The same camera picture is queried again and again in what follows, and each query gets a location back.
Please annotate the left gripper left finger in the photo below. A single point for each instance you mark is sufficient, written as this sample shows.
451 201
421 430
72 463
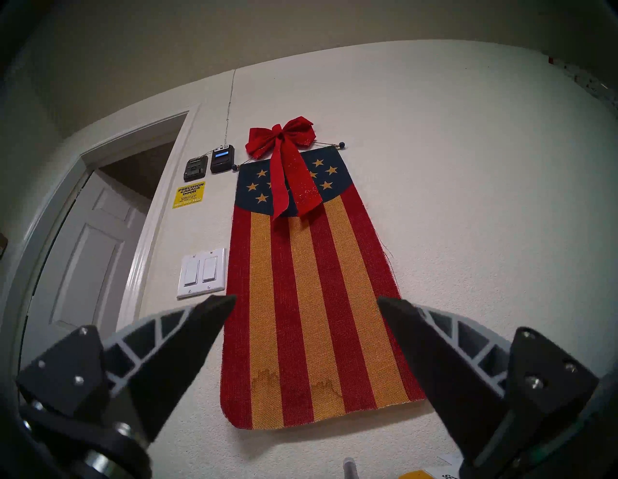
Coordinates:
159 357

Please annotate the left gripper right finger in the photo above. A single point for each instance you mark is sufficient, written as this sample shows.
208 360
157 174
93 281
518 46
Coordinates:
463 376

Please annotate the white paper leaflet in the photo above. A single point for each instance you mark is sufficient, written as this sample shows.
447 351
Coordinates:
449 468

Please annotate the orange cloth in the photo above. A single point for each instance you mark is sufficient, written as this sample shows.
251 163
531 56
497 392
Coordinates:
415 475

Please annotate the white panel door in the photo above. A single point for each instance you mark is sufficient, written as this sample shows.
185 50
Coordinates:
87 270

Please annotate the black keypad with blue display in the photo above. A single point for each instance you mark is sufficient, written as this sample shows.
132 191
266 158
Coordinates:
222 159

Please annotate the red ribbon bow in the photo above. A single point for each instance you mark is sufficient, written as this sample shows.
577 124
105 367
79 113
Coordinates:
289 164

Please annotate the thin flag hanging rod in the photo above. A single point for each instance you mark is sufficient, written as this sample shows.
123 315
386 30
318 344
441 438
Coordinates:
333 145

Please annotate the white light switch plate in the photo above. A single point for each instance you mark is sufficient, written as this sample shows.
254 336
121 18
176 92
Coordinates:
202 273

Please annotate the white door frame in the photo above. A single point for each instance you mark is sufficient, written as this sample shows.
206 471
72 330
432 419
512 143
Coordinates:
159 212

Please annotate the red yellow striped wall flag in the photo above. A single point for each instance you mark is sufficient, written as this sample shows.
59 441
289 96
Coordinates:
314 299

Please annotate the yellow wall sticker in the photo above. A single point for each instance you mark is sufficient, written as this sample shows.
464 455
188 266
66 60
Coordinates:
189 194

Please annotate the black wall control button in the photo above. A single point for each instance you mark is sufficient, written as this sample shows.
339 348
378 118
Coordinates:
195 168

